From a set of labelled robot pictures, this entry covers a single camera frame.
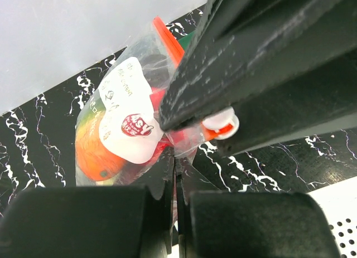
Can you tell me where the white perforated empty basket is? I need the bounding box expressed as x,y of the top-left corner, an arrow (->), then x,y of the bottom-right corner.
307,179 -> 356,257

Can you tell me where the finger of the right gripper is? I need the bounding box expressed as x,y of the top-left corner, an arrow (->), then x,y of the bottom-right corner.
218,50 -> 356,156
159,0 -> 356,131

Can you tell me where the clear zip top bag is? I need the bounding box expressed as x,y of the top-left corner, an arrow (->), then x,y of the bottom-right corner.
75,17 -> 239,186

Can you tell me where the green folded cloth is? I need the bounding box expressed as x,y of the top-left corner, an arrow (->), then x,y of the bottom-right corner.
177,31 -> 195,51

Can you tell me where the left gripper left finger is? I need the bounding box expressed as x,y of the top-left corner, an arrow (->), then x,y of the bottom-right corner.
1,150 -> 175,257

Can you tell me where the orange fake mango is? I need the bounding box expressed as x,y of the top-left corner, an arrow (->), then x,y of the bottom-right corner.
75,110 -> 128,182

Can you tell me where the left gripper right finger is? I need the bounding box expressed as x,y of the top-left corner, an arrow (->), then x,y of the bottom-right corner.
175,158 -> 340,257

